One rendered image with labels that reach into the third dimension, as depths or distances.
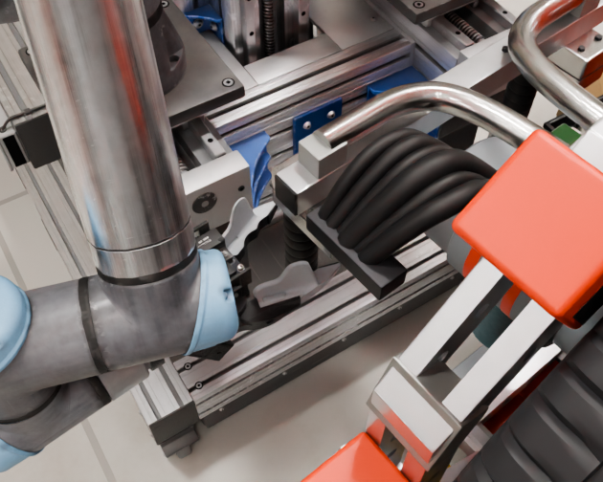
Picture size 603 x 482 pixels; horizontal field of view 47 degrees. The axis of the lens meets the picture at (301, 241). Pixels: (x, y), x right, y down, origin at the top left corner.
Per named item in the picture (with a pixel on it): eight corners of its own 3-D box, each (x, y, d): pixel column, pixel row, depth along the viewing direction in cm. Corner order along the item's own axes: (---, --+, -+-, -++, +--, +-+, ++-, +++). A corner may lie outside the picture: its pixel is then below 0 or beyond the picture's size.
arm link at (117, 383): (120, 413, 64) (77, 350, 67) (163, 383, 65) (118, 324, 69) (100, 379, 58) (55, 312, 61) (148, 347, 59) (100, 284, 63)
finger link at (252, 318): (304, 310, 67) (213, 332, 66) (304, 317, 68) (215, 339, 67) (292, 270, 70) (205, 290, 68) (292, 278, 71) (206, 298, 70)
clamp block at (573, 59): (572, 98, 75) (589, 59, 71) (508, 55, 79) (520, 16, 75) (601, 78, 77) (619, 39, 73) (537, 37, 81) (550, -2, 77)
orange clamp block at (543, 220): (576, 334, 42) (557, 321, 34) (479, 250, 45) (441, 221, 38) (660, 246, 41) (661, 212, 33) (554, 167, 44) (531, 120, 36)
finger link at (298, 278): (350, 262, 65) (254, 284, 64) (347, 295, 70) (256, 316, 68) (341, 235, 67) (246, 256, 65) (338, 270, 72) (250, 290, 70)
